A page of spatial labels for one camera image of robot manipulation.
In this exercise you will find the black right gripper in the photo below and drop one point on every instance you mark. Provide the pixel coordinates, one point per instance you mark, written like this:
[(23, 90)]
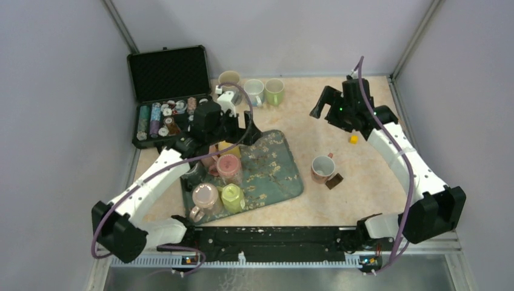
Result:
[(330, 96)]

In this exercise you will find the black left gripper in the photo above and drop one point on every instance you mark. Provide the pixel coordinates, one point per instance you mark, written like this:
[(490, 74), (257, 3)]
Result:
[(254, 135)]

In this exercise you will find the white and blue mug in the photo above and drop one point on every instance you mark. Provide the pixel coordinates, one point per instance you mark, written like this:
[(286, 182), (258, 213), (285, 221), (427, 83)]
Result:
[(255, 90)]

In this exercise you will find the red-bottomed glass mug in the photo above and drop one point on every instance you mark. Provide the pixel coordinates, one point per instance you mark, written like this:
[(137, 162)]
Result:
[(228, 168)]

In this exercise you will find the light green mug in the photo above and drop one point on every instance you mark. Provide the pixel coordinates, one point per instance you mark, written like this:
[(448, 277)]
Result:
[(274, 91)]

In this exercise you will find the cream patterned mug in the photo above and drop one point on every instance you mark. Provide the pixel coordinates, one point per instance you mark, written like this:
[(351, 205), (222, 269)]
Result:
[(231, 77)]

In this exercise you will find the terracotta upside-down mug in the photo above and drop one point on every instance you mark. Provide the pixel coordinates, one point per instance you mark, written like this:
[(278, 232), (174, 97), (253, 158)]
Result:
[(322, 168)]

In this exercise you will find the lime green faceted mug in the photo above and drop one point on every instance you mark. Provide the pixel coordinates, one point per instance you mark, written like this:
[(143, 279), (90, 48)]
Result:
[(233, 198)]

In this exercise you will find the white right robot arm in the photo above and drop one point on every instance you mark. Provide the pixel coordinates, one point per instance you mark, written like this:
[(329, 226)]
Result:
[(435, 207)]

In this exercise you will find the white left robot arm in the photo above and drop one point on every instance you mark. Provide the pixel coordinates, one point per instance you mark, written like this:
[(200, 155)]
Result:
[(118, 226)]

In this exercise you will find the yellow upside-down mug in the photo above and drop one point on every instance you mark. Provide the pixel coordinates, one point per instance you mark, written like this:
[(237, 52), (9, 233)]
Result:
[(227, 148)]

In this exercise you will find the pink upside-down mug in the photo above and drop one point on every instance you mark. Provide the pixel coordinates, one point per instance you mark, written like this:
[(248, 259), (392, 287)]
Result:
[(211, 160)]

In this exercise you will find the black upside-down mug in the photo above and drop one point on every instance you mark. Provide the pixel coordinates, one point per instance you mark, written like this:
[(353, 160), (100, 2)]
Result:
[(194, 176)]

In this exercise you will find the light pink glass mug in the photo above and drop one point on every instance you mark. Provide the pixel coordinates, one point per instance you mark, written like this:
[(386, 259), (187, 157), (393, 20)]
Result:
[(206, 201)]

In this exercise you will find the teal floral serving tray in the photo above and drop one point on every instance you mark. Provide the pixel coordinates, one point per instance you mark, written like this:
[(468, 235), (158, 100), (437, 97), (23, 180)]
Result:
[(270, 176)]

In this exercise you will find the dark brown wooden block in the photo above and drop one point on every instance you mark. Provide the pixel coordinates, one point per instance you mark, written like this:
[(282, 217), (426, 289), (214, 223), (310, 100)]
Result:
[(334, 181)]

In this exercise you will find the black poker chip case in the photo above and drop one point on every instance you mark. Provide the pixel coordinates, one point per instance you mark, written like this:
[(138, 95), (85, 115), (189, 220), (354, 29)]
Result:
[(163, 81)]

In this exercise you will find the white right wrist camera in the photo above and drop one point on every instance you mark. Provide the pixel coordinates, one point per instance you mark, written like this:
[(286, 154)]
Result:
[(354, 74)]

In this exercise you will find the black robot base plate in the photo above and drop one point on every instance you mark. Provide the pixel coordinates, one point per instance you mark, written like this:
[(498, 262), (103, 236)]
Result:
[(281, 244)]

